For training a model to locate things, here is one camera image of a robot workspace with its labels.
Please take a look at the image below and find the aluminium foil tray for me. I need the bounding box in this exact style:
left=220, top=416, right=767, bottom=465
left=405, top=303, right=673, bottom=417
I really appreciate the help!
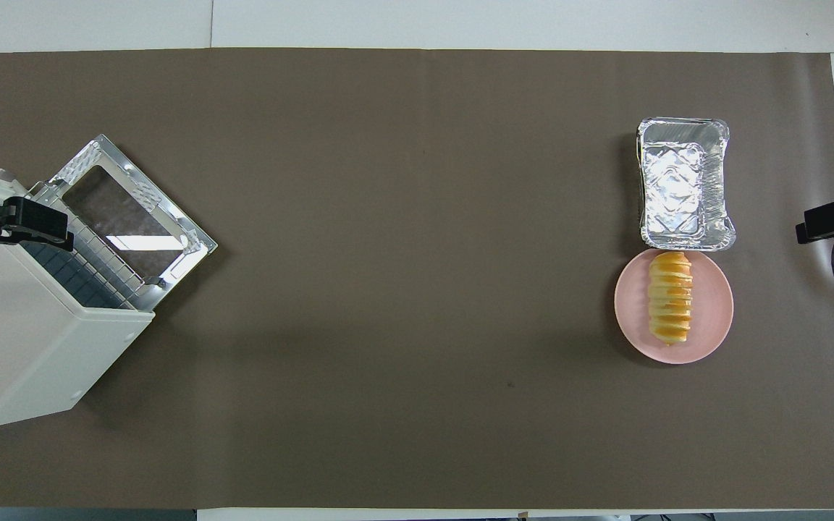
left=636, top=117, right=737, bottom=253

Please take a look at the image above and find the yellow twisted bread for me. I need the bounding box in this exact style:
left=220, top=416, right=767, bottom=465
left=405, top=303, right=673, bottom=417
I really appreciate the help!
left=647, top=251, right=694, bottom=344

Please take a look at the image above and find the cream white toaster oven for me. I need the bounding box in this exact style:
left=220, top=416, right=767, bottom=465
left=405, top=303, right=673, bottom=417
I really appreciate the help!
left=0, top=151, right=156, bottom=430

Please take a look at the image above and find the pink round plate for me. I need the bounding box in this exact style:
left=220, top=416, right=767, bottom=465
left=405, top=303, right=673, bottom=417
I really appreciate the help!
left=614, top=248, right=735, bottom=365

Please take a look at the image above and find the brown table mat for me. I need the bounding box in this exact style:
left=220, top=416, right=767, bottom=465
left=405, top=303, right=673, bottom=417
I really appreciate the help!
left=0, top=48, right=834, bottom=509

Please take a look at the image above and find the metal oven wire rack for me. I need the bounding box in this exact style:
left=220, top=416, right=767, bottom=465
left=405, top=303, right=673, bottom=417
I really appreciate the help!
left=26, top=185, right=172, bottom=312

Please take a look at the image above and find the glass oven door metal frame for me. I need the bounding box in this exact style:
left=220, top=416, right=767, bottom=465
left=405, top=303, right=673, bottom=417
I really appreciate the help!
left=48, top=134, right=219, bottom=292

